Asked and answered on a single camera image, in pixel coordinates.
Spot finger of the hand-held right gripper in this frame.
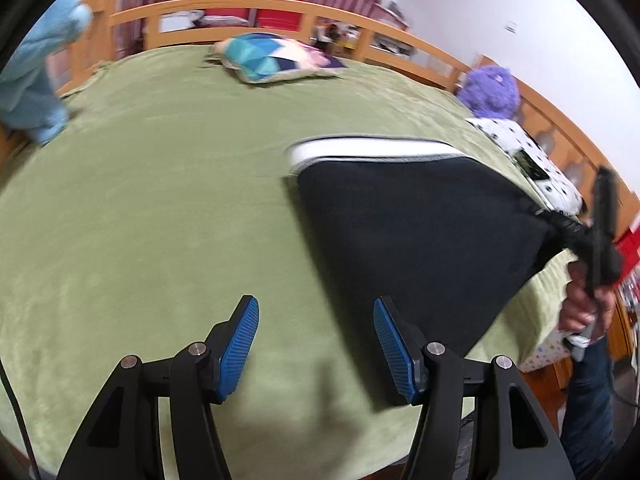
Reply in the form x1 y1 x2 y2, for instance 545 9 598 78
585 166 619 302

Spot dark phone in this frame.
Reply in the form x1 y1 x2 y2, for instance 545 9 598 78
515 149 549 181

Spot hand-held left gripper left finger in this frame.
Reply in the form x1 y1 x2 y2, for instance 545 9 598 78
57 295 260 480

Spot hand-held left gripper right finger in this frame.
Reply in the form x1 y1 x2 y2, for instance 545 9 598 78
373 296 576 480

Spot red box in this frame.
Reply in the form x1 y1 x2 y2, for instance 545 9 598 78
615 232 640 281

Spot geometric patterned pillow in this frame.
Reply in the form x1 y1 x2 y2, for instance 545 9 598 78
207 32 349 84

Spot patterned bed sheet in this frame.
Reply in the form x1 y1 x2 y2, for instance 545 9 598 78
520 332 572 374

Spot light blue plush blanket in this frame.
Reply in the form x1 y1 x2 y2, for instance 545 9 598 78
0 0 94 147

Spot green fleece blanket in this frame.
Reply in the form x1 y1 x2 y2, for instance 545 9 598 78
0 45 592 480

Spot black pants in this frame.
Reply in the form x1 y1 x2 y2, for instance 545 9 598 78
285 135 624 361

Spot white dotted pillow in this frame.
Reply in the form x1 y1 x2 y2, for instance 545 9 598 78
465 116 587 216

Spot person's jeans leg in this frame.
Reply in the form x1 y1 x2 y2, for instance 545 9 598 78
560 335 624 480

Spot wooden bed frame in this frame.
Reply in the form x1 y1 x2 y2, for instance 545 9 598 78
0 0 640 361

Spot purple plush toy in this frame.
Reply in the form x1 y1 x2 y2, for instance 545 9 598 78
457 65 521 121

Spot person's right hand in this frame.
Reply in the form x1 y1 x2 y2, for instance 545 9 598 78
559 260 614 337

